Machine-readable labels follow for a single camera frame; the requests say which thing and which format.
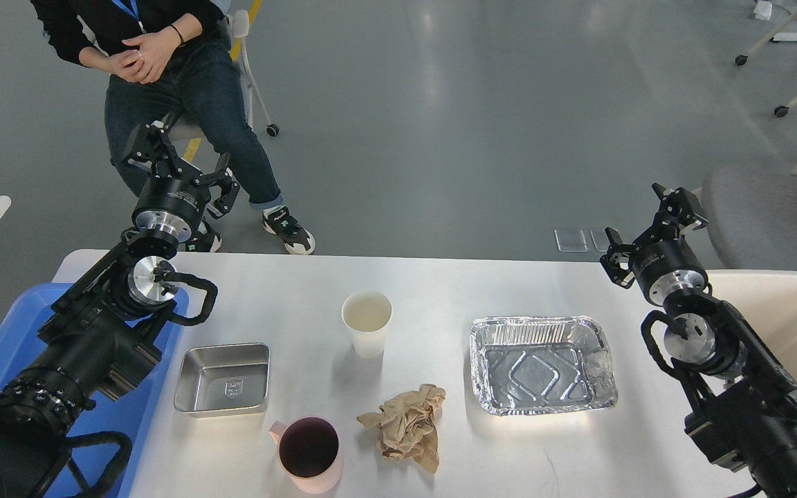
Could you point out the clear floor plate right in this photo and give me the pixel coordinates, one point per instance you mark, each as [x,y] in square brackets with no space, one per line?
[600,240]

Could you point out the white paper cup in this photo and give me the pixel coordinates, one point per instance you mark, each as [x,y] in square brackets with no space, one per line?
[367,316]

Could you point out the seated person in black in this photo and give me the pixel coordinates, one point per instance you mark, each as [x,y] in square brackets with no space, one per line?
[164,56]

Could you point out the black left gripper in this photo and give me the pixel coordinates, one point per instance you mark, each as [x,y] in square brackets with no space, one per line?
[169,203]

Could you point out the square stainless steel tray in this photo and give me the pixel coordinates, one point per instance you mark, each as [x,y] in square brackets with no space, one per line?
[223,380]

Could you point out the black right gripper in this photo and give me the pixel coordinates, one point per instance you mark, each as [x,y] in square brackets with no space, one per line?
[668,265]

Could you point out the crumpled brown paper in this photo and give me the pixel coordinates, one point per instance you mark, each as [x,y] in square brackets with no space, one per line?
[407,426]

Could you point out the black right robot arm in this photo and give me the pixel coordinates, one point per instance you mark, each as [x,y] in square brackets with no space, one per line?
[743,401]

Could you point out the clear floor plate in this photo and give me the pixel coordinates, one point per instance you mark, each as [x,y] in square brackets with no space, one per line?
[600,240]
[571,240]

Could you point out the aluminium foil container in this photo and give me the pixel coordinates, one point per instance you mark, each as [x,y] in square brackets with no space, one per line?
[541,365]

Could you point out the clear floor plate left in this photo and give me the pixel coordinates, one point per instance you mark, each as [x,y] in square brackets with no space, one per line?
[571,240]

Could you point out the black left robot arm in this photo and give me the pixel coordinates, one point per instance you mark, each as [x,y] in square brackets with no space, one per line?
[101,336]

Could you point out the grey office chair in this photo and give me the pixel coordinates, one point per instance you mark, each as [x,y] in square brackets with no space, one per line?
[752,217]

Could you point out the pink ribbed mug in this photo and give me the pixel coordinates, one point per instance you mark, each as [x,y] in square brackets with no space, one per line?
[310,452]

